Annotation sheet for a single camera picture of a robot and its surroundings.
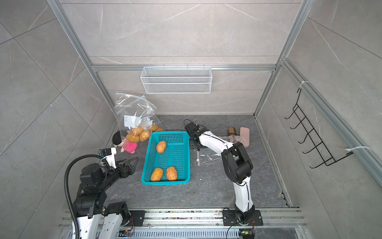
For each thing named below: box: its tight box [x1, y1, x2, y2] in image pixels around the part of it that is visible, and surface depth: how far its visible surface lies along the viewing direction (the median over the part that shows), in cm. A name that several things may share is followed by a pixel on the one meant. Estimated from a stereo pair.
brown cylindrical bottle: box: [227, 126, 238, 136], surface depth 109 cm
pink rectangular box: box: [239, 126, 250, 148], surface depth 110 cm
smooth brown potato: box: [125, 132, 140, 143], surface depth 95 cm
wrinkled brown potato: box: [166, 166, 178, 181], surface depth 85 cm
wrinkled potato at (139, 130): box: [131, 125, 144, 136], surface depth 92 cm
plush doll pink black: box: [112, 130, 139, 154], surface depth 98 cm
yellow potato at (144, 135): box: [139, 130, 151, 142], surface depth 95 cm
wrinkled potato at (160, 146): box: [156, 140, 167, 153], surface depth 97 cm
